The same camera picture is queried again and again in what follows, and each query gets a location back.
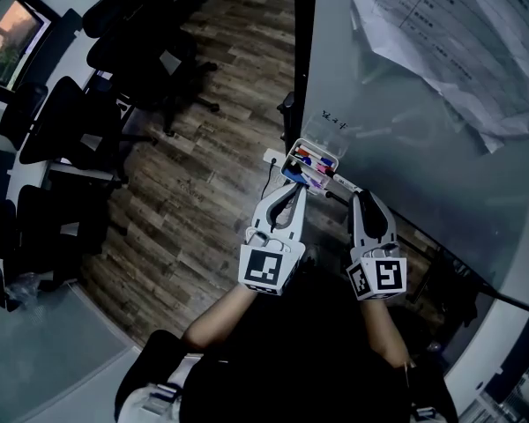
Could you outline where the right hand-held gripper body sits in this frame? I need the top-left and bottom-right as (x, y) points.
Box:
(346, 241), (409, 302)

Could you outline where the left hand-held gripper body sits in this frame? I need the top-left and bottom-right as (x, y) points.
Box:
(237, 226), (308, 297)

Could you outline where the black whiteboard marker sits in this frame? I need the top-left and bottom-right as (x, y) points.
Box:
(324, 169), (363, 195)

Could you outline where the person's left forearm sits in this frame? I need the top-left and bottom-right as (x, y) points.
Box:
(182, 283), (259, 353)

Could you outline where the person's right forearm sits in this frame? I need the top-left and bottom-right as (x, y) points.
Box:
(360, 298), (414, 370)

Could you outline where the glass whiteboard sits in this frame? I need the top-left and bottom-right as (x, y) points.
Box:
(300, 0), (529, 316)

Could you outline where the white marker tray box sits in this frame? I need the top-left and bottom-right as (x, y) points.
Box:
(279, 137), (340, 192)

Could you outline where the white power strip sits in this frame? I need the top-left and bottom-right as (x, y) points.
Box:
(263, 147), (288, 167)

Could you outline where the black stand base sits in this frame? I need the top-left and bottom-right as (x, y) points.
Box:
(276, 90), (297, 154)

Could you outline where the person's black clothing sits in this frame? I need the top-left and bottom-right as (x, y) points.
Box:
(113, 253), (460, 423)

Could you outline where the crumpled printed paper sheet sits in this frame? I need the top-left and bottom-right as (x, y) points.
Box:
(349, 0), (529, 154)

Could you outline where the clear plastic bag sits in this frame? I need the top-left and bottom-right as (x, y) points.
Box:
(4, 273), (41, 304)

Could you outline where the black power cable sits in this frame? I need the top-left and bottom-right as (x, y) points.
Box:
(258, 160), (278, 203)

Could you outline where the black whiteboard bottom rail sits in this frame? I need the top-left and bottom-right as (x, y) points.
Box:
(324, 190), (529, 317)

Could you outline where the white shoulder strap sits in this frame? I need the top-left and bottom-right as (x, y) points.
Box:
(117, 380), (191, 423)
(408, 405), (446, 423)

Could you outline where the black vertical post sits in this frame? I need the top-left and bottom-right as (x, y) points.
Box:
(290, 0), (319, 153)

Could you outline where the window with dark frame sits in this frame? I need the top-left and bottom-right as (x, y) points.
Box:
(0, 0), (54, 94)

